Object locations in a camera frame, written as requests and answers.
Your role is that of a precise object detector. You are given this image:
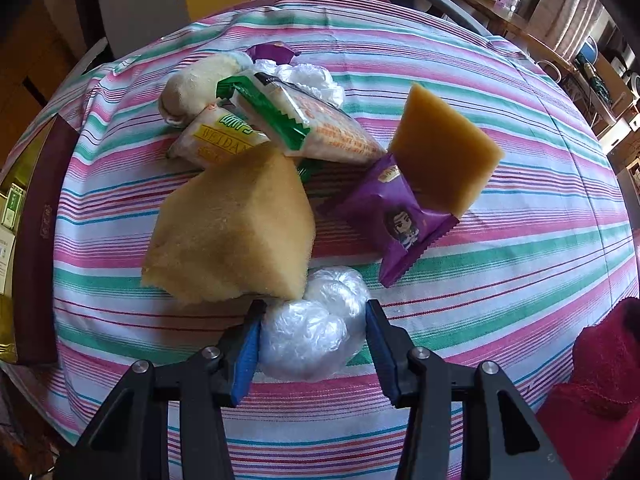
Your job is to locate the white plastic bag ball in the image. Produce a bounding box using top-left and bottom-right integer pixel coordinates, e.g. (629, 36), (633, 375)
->
(257, 265), (372, 382)

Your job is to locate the small purple packet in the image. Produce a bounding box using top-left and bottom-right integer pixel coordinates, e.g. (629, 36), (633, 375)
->
(247, 42), (296, 66)

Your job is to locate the silver stereo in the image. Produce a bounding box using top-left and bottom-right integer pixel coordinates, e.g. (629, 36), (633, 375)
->
(607, 45), (640, 96)

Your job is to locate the purple cartoon snack packet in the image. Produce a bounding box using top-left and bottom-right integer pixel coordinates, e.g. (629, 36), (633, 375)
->
(327, 152), (461, 288)

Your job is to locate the orange print green-edged snack packet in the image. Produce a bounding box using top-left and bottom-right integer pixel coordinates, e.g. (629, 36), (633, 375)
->
(216, 71), (388, 166)

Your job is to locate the cream bread roll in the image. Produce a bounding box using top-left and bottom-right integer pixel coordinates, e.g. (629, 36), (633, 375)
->
(159, 50), (253, 126)

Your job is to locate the yellow label green-edged snack packet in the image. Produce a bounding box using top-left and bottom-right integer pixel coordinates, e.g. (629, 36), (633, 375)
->
(167, 105), (273, 168)

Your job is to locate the grey chair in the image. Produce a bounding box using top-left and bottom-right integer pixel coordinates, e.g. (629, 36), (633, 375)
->
(72, 0), (191, 61)

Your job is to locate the large yellow sponge block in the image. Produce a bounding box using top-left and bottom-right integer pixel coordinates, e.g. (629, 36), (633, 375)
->
(141, 142), (317, 307)

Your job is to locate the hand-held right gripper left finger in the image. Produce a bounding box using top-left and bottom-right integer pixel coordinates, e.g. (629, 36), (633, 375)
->
(52, 300), (268, 480)

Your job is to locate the beige curtain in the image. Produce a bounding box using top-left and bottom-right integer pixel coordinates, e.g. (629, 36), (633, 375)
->
(527, 0), (608, 61)

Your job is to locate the grey metal bed rail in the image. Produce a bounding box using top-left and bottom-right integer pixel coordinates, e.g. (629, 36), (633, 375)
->
(415, 0), (493, 36)

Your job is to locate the white crumpled plastic bag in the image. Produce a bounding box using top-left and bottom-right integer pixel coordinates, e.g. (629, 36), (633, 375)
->
(255, 57), (346, 108)

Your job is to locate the striped bed sheet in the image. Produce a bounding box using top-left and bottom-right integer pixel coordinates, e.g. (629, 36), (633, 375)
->
(0, 0), (636, 480)

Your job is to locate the blue round object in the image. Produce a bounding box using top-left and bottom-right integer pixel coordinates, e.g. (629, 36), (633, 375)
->
(575, 37), (598, 66)

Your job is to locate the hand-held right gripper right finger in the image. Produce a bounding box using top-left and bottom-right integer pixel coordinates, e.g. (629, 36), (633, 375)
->
(365, 299), (573, 480)

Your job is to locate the thin yellow sponge slab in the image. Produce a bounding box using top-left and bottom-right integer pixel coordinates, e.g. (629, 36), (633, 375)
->
(389, 82), (505, 218)

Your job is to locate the wooden side table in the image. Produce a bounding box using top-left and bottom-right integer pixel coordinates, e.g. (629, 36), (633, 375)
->
(430, 0), (576, 76)

